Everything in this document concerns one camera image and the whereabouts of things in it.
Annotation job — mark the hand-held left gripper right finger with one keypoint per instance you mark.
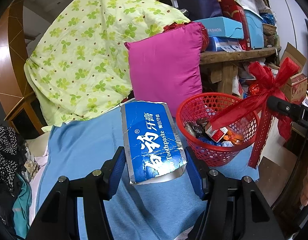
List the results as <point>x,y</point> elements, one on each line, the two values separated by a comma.
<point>193,172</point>

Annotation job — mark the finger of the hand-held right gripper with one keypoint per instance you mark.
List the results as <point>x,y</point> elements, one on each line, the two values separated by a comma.
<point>286,108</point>

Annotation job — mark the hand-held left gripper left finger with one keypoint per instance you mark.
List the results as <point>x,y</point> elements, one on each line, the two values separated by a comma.
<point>117,170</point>

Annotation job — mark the red plastic mesh basket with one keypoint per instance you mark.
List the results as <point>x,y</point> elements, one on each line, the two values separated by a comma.
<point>213,155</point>

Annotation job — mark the blue silver cardboard box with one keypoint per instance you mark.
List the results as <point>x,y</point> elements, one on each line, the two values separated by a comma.
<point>149,140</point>

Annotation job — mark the white paper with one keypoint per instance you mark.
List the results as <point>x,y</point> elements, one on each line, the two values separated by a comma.
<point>227,144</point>

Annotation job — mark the red ribbon bow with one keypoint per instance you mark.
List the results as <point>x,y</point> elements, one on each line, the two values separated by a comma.
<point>260,71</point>

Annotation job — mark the orange wrapper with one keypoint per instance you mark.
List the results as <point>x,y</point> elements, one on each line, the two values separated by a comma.
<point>233,137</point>

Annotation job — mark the person's right hand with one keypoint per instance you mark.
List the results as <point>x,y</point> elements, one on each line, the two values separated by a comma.
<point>307,191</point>

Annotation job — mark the cardboard box with red print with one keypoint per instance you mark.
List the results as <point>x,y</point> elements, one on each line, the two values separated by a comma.
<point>297,85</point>

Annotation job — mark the blue plastic wrapper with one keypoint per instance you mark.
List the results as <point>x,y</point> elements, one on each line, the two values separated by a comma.
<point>206,141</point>

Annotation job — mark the red shiny ball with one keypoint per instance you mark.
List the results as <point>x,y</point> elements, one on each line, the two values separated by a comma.
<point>254,90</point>

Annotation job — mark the blue blanket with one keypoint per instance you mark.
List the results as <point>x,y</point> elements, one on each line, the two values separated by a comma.
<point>81,150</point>

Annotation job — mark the red white cigarette pack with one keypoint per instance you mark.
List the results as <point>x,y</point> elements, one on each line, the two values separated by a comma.
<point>216,133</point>

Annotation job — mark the dark brown wrapper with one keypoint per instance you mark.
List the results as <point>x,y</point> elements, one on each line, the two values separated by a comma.
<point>200,125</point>

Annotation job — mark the open brown cardboard box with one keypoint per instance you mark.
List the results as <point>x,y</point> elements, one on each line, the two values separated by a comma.
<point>293,55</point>

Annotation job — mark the wooden table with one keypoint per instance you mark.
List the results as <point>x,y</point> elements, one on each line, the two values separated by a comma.
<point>228,55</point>

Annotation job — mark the small woven basket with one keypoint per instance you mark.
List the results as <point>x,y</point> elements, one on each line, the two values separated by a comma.
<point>270,28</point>

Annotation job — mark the light blue plastic bin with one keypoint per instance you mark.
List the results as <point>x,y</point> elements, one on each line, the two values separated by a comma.
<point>255,30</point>

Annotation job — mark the patterned beige cloth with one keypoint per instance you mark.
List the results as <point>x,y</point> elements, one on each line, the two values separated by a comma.
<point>31,168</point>

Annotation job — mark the blue white tissue box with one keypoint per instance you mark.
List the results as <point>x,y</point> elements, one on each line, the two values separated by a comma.
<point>226,43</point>

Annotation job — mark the teal cloth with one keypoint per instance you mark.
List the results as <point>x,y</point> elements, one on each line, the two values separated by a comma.
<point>23,205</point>

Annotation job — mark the tall red gift box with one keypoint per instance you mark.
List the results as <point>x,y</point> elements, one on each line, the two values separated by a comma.
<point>240,17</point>

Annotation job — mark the light blue flat box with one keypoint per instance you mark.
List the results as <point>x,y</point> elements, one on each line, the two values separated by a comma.
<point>223,27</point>

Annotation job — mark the magenta pillow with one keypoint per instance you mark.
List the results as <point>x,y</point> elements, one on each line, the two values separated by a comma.
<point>164,67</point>

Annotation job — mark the black speckled cloth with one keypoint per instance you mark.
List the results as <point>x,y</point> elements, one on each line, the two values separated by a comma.
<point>6,150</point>

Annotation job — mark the green clover print quilt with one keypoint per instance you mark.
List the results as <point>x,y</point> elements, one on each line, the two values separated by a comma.
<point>89,50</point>

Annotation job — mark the dark navy bag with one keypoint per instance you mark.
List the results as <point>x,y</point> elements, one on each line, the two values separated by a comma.
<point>198,0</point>

